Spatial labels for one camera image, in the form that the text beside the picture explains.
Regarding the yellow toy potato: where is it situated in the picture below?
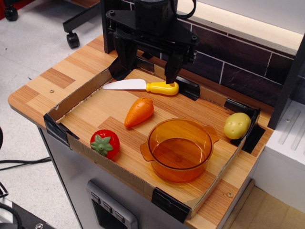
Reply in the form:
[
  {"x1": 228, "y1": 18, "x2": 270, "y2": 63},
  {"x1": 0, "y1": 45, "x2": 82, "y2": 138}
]
[{"x1": 224, "y1": 113, "x2": 251, "y2": 139}]

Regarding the orange transparent plastic pot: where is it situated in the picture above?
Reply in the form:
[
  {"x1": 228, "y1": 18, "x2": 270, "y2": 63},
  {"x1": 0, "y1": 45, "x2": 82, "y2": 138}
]
[{"x1": 140, "y1": 118, "x2": 219, "y2": 183}]

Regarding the black equipment with metal rail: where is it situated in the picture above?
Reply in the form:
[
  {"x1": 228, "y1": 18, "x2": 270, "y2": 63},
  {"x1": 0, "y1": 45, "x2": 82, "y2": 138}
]
[{"x1": 0, "y1": 183, "x2": 54, "y2": 229}]

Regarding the orange toy carrot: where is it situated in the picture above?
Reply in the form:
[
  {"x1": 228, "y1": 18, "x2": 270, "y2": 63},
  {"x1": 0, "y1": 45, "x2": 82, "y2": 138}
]
[{"x1": 124, "y1": 97, "x2": 154, "y2": 127}]

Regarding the taped cardboard fence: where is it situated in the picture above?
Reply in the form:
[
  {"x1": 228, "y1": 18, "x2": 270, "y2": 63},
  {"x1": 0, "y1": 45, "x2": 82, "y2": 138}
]
[{"x1": 44, "y1": 58, "x2": 265, "y2": 222}]

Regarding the black post left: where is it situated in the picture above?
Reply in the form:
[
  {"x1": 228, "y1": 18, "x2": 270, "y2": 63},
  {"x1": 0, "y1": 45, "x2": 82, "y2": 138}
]
[{"x1": 101, "y1": 0, "x2": 122, "y2": 53}]

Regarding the black chair base with caster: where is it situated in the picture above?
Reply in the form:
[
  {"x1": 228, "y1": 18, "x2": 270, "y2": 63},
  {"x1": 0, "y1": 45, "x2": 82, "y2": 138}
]
[{"x1": 63, "y1": 0, "x2": 101, "y2": 49}]

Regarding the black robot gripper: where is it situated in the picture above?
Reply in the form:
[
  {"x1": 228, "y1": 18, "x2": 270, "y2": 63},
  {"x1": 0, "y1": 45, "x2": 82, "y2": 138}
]
[{"x1": 106, "y1": 0, "x2": 199, "y2": 84}]

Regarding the yellow handled toy knife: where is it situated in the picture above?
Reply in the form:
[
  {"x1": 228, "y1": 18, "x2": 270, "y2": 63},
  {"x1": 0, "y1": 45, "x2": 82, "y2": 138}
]
[{"x1": 103, "y1": 79, "x2": 179, "y2": 96}]

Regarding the red toy tomato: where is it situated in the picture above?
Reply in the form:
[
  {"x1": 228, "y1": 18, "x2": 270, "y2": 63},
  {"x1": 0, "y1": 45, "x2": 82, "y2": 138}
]
[{"x1": 90, "y1": 129, "x2": 120, "y2": 159}]

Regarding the black caster wheel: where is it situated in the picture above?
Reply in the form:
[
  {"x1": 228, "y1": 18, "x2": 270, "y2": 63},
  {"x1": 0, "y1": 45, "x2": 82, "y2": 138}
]
[{"x1": 4, "y1": 6, "x2": 18, "y2": 21}]

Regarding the black post right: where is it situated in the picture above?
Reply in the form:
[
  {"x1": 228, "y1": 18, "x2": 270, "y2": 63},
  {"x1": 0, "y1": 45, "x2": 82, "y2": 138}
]
[{"x1": 268, "y1": 39, "x2": 305, "y2": 129}]

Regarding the black floor cable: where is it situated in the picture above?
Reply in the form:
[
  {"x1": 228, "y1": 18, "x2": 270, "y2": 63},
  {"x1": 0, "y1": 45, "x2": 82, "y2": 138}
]
[{"x1": 0, "y1": 156, "x2": 52, "y2": 171}]

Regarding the grey toy oven panel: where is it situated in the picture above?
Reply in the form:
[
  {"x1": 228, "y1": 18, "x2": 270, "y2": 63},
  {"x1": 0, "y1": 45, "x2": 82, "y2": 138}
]
[{"x1": 86, "y1": 181, "x2": 139, "y2": 229}]

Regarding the black post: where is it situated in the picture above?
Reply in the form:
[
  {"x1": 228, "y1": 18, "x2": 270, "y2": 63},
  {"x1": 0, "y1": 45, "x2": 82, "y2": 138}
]
[
  {"x1": 268, "y1": 39, "x2": 305, "y2": 129},
  {"x1": 101, "y1": 0, "x2": 122, "y2": 53}
]

